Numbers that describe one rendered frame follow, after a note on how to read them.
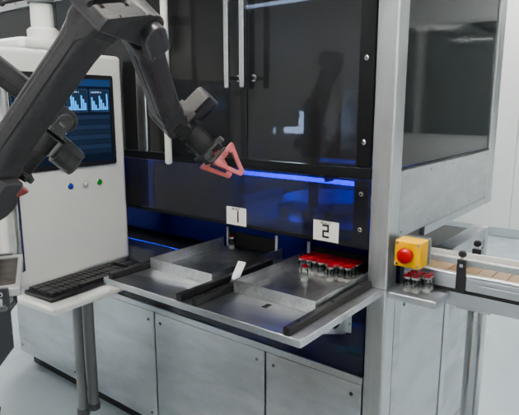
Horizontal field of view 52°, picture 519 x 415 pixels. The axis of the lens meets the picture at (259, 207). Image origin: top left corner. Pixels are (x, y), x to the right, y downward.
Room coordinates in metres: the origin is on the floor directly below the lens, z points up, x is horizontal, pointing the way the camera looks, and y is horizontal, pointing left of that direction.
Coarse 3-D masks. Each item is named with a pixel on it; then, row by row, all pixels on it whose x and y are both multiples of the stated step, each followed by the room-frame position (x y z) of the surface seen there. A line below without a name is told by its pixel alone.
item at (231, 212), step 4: (228, 208) 1.72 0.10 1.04; (232, 208) 1.71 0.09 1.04; (236, 208) 1.70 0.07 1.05; (240, 208) 1.69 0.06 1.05; (244, 208) 1.68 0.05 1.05; (228, 212) 1.72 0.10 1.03; (232, 212) 1.71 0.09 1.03; (236, 212) 1.70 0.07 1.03; (240, 212) 1.69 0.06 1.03; (244, 212) 1.68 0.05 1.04; (228, 216) 1.72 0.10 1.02; (232, 216) 1.71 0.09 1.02; (236, 216) 1.70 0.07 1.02; (240, 216) 1.69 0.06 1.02; (244, 216) 1.68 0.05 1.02; (228, 220) 1.72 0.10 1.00; (232, 220) 1.71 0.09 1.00; (236, 220) 1.70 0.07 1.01; (240, 220) 1.69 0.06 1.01; (244, 220) 1.68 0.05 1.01; (232, 224) 1.71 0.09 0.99; (236, 224) 1.70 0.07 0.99; (240, 224) 1.69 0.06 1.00; (244, 224) 1.68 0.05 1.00
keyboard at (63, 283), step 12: (108, 264) 1.78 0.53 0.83; (120, 264) 1.79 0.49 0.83; (132, 264) 1.79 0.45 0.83; (72, 276) 1.66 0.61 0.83; (84, 276) 1.66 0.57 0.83; (96, 276) 1.66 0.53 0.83; (36, 288) 1.54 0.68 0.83; (48, 288) 1.54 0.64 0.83; (60, 288) 1.54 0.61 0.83; (72, 288) 1.55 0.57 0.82; (84, 288) 1.57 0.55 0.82; (48, 300) 1.48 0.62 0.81
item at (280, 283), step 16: (256, 272) 1.44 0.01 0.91; (272, 272) 1.50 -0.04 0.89; (288, 272) 1.54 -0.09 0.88; (240, 288) 1.35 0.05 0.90; (256, 288) 1.32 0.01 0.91; (272, 288) 1.39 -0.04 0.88; (288, 288) 1.39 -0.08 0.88; (304, 288) 1.39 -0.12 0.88; (320, 288) 1.39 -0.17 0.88; (336, 288) 1.39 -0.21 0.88; (288, 304) 1.26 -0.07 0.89; (304, 304) 1.23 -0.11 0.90; (320, 304) 1.23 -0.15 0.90
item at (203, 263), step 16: (208, 240) 1.78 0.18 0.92; (160, 256) 1.60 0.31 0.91; (176, 256) 1.66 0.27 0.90; (192, 256) 1.70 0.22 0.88; (208, 256) 1.70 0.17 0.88; (224, 256) 1.70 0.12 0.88; (240, 256) 1.70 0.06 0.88; (256, 256) 1.70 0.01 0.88; (272, 256) 1.64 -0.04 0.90; (176, 272) 1.50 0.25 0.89; (192, 272) 1.46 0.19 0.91; (208, 272) 1.54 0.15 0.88; (224, 272) 1.46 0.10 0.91
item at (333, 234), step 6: (318, 222) 1.51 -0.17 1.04; (324, 222) 1.50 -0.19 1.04; (330, 222) 1.48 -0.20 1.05; (336, 222) 1.47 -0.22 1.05; (318, 228) 1.51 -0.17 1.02; (324, 228) 1.49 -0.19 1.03; (330, 228) 1.48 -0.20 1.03; (336, 228) 1.47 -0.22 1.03; (318, 234) 1.51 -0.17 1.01; (324, 234) 1.49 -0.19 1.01; (330, 234) 1.48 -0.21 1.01; (336, 234) 1.47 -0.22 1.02; (324, 240) 1.49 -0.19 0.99; (330, 240) 1.48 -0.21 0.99; (336, 240) 1.47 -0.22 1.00
